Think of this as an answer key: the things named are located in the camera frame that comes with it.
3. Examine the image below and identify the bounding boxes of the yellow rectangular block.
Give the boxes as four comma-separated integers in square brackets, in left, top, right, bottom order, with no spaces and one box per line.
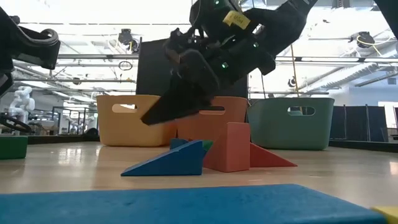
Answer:
[371,205,398,224]

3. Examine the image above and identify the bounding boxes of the white robot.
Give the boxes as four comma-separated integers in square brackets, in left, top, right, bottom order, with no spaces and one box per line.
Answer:
[7,86,36,126]

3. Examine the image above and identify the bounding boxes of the large blue flat block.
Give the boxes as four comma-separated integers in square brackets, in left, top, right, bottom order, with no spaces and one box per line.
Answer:
[0,183,387,224]

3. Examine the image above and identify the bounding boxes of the teal plastic bin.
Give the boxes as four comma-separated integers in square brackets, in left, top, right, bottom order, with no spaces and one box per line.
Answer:
[248,97,335,151]

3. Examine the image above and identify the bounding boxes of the yellow cable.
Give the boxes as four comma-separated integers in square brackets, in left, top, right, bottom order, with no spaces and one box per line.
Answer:
[289,43,302,99]

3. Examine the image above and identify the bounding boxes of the blue triangle block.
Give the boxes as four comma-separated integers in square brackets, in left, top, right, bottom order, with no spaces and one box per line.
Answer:
[120,139,206,177]
[169,138,190,150]

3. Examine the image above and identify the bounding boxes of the yellow plastic bin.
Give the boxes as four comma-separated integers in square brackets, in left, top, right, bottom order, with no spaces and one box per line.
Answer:
[96,95,178,147]

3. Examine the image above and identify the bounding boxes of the yellow label sticker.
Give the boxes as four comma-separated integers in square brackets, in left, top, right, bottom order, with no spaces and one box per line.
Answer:
[222,11,251,30]

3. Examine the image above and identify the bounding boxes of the dark partition panels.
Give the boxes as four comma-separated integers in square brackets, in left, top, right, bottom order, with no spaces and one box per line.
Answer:
[328,105,390,143]

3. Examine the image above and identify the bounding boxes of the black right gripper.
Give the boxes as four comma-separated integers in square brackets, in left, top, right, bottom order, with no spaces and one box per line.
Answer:
[140,29,276,126]

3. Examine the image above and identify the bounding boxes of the orange plastic bin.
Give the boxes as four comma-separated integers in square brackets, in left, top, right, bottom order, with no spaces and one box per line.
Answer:
[175,96,249,144]

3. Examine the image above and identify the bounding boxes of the black folding partition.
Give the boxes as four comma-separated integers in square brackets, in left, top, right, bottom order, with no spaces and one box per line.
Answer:
[136,39,249,99]

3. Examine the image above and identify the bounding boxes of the green arch block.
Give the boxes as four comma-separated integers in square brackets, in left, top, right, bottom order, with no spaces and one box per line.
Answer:
[0,136,29,161]

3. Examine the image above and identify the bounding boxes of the red triangle block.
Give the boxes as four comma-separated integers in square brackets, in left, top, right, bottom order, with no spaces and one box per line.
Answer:
[249,142,298,168]

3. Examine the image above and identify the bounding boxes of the green rectangular block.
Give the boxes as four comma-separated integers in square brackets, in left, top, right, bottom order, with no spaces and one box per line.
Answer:
[201,139,214,153]

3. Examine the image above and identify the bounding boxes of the black ceiling cable reel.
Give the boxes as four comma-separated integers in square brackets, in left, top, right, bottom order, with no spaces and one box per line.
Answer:
[349,30,376,50]
[117,28,140,53]

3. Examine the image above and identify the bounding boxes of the orange triangle block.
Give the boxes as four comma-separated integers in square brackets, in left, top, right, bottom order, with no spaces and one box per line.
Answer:
[203,121,251,173]

